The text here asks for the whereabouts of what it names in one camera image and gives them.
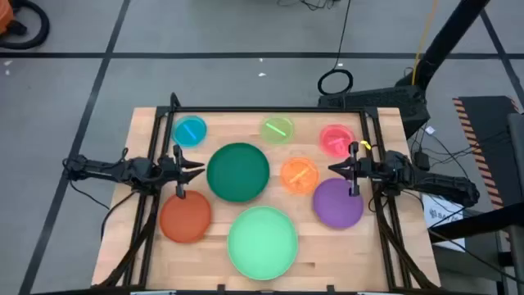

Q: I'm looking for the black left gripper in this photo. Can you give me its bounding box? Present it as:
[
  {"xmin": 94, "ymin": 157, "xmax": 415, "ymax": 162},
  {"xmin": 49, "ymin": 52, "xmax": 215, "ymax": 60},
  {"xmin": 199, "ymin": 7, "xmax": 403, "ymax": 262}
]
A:
[{"xmin": 157, "ymin": 144, "xmax": 206, "ymax": 201}]

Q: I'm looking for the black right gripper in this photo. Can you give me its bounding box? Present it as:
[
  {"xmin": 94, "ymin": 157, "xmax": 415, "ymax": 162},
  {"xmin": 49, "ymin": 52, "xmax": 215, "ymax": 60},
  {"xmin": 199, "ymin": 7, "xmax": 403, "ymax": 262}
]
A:
[{"xmin": 327, "ymin": 141, "xmax": 385, "ymax": 197}]

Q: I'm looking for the small clear blue plate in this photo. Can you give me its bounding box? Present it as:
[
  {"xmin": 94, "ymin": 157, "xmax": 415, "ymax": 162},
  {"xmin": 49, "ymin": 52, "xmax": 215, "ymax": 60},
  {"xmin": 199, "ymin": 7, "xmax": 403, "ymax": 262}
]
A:
[{"xmin": 171, "ymin": 115, "xmax": 208, "ymax": 148}]

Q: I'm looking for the medium purple plate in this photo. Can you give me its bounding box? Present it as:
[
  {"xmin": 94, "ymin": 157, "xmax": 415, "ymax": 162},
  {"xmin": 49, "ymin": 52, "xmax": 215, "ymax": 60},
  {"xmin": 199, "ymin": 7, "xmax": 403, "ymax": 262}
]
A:
[{"xmin": 313, "ymin": 177, "xmax": 365, "ymax": 229}]

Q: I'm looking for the small clear orange plate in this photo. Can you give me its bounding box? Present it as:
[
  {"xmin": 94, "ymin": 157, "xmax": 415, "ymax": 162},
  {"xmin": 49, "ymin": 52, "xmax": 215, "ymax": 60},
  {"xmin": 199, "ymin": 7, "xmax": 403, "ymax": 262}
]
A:
[{"xmin": 280, "ymin": 157, "xmax": 320, "ymax": 196}]

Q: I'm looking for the medium orange-red plate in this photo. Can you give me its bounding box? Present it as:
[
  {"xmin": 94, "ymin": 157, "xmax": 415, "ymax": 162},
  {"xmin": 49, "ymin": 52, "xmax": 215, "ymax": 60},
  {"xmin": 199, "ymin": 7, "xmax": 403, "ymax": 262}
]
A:
[{"xmin": 159, "ymin": 190, "xmax": 213, "ymax": 244}]

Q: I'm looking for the small clear green plate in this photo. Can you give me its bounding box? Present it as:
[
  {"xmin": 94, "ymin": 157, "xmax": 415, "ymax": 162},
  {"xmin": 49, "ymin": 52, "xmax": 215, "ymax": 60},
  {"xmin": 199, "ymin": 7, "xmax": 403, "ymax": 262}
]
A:
[{"xmin": 260, "ymin": 116, "xmax": 296, "ymax": 145}]

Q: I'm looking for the large light green plate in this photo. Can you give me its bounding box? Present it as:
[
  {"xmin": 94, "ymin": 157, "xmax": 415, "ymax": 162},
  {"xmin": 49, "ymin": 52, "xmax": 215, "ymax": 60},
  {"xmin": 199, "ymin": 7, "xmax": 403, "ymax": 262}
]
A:
[{"xmin": 227, "ymin": 206, "xmax": 300, "ymax": 282}]

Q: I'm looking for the small clear pink plate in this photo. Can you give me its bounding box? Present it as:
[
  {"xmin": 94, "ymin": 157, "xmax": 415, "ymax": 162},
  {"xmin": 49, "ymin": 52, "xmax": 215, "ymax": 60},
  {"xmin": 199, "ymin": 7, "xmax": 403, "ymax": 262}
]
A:
[{"xmin": 318, "ymin": 124, "xmax": 356, "ymax": 159}]

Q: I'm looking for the large dark green plate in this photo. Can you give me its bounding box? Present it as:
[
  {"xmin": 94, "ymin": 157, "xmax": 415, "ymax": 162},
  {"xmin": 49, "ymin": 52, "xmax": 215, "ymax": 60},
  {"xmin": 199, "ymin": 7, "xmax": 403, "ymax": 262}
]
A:
[{"xmin": 206, "ymin": 142, "xmax": 271, "ymax": 203}]

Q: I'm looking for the black stand base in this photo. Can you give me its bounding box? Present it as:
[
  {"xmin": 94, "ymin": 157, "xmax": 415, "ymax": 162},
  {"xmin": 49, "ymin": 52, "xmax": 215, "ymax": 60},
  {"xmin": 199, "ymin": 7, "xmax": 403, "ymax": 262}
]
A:
[{"xmin": 318, "ymin": 84, "xmax": 431, "ymax": 139}]

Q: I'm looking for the black power adapter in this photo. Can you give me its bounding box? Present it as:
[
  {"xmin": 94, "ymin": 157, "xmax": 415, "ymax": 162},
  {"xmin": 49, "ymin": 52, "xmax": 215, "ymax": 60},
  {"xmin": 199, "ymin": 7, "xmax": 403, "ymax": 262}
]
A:
[{"xmin": 413, "ymin": 150, "xmax": 431, "ymax": 172}]

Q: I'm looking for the white paper sign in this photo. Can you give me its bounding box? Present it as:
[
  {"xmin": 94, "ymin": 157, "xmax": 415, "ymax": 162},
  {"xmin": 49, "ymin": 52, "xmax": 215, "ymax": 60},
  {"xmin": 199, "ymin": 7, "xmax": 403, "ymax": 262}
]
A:
[{"xmin": 421, "ymin": 193, "xmax": 468, "ymax": 252}]

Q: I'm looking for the black metal beam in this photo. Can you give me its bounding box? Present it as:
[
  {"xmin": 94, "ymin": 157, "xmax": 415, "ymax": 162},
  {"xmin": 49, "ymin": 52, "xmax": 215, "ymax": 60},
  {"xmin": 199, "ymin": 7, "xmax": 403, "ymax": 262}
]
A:
[{"xmin": 428, "ymin": 202, "xmax": 524, "ymax": 243}]

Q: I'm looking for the black hazard-striped platform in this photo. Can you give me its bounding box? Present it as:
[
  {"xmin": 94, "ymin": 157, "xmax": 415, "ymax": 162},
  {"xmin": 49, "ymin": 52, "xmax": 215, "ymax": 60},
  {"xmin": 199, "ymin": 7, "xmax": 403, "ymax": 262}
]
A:
[{"xmin": 452, "ymin": 95, "xmax": 524, "ymax": 210}]

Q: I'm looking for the orange vacuum cleaner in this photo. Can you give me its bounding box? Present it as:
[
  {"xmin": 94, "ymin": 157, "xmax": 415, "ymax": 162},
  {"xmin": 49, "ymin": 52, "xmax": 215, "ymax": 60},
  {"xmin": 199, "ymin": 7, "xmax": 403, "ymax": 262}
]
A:
[{"xmin": 0, "ymin": 0, "xmax": 16, "ymax": 34}]

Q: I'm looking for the black metal table frame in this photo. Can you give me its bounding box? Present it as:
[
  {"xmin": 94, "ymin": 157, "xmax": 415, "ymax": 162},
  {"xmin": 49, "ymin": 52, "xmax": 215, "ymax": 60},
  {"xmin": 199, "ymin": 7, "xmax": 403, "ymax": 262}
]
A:
[{"xmin": 96, "ymin": 92, "xmax": 441, "ymax": 293}]

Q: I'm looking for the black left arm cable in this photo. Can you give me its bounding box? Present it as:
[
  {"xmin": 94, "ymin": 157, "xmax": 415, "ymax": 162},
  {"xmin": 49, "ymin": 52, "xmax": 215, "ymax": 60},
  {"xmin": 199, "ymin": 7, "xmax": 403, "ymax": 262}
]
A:
[{"xmin": 100, "ymin": 188, "xmax": 140, "ymax": 243}]

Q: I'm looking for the long black cable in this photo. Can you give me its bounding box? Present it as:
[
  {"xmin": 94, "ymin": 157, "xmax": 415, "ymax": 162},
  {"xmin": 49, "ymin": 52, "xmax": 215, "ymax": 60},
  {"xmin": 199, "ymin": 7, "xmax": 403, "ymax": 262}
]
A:
[{"xmin": 317, "ymin": 0, "xmax": 355, "ymax": 97}]

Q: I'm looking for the black floor cable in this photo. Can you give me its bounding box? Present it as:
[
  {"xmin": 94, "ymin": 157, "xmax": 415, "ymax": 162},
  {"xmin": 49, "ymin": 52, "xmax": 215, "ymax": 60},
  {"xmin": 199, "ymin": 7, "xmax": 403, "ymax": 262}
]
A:
[{"xmin": 427, "ymin": 228, "xmax": 524, "ymax": 284}]

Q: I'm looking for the long yellow cable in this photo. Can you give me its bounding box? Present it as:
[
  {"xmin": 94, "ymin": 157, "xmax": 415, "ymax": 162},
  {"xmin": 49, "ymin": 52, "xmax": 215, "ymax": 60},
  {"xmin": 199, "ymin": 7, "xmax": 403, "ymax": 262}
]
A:
[{"xmin": 411, "ymin": 0, "xmax": 440, "ymax": 86}]

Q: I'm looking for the black camera stand pole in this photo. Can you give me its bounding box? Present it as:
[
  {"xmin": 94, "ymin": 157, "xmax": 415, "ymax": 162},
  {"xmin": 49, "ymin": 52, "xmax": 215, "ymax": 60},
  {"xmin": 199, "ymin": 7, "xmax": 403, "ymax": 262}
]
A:
[{"xmin": 395, "ymin": 0, "xmax": 491, "ymax": 99}]

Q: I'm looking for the black cable bundle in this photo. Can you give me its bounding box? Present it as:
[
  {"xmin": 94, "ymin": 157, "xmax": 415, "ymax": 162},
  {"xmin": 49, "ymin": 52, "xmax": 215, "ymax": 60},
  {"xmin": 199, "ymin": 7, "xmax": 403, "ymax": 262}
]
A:
[{"xmin": 277, "ymin": 0, "xmax": 341, "ymax": 12}]

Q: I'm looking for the grey metal post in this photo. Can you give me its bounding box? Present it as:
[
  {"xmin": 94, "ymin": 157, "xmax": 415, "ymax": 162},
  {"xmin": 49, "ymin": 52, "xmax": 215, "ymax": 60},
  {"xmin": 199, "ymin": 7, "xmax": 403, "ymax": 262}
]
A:
[{"xmin": 506, "ymin": 112, "xmax": 524, "ymax": 295}]

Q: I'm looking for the black vacuum hose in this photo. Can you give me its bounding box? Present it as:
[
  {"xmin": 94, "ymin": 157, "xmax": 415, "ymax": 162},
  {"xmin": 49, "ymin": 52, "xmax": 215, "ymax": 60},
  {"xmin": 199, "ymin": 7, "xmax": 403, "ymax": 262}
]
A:
[{"xmin": 0, "ymin": 0, "xmax": 51, "ymax": 51}]

